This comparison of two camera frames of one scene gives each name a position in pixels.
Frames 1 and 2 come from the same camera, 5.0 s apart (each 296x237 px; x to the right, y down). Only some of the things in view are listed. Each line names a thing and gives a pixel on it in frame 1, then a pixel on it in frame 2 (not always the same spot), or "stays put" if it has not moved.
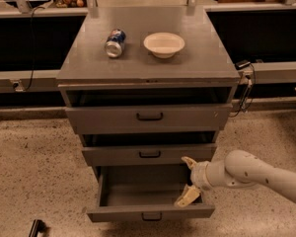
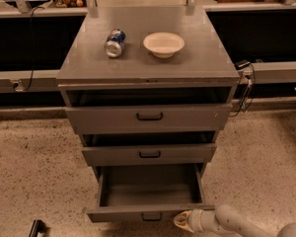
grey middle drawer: x=146 y=149 stays put
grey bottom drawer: x=146 y=193 stays put
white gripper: x=199 y=175 → x=197 y=219
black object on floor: x=37 y=226 stays put
